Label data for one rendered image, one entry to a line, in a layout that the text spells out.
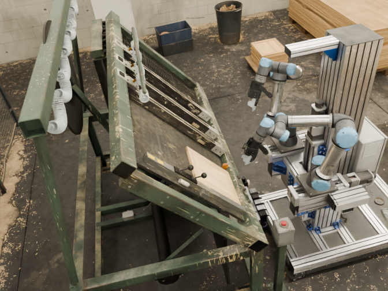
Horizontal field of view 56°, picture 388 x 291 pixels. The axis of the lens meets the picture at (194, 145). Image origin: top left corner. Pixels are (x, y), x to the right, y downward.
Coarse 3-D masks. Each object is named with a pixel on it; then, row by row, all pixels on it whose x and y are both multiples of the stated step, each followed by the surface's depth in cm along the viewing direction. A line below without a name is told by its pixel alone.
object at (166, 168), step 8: (144, 160) 221; (152, 160) 222; (160, 160) 229; (160, 168) 228; (168, 168) 229; (176, 176) 235; (192, 184) 242; (200, 184) 247; (208, 192) 250; (216, 192) 257; (216, 200) 257; (224, 200) 259; (232, 200) 268; (232, 208) 266; (240, 208) 268
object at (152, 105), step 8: (136, 64) 257; (144, 72) 263; (128, 80) 259; (128, 88) 265; (136, 88) 266; (136, 96) 270; (144, 104) 276; (152, 104) 277; (160, 104) 285; (152, 112) 281; (160, 112) 283; (168, 112) 285; (168, 120) 289; (176, 120) 291; (184, 128) 297; (192, 128) 300; (192, 136) 304; (200, 136) 306; (208, 144) 313; (216, 144) 316; (216, 152) 321; (224, 152) 322
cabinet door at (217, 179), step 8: (192, 152) 280; (192, 160) 270; (200, 160) 283; (208, 160) 294; (200, 168) 272; (208, 168) 283; (216, 168) 294; (208, 176) 273; (216, 176) 283; (224, 176) 295; (208, 184) 262; (216, 184) 273; (224, 184) 284; (232, 184) 295; (224, 192) 272; (232, 192) 284
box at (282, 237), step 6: (276, 222) 260; (288, 222) 259; (276, 228) 257; (282, 228) 256; (288, 228) 255; (276, 234) 261; (282, 234) 255; (288, 234) 257; (276, 240) 264; (282, 240) 260; (288, 240) 261
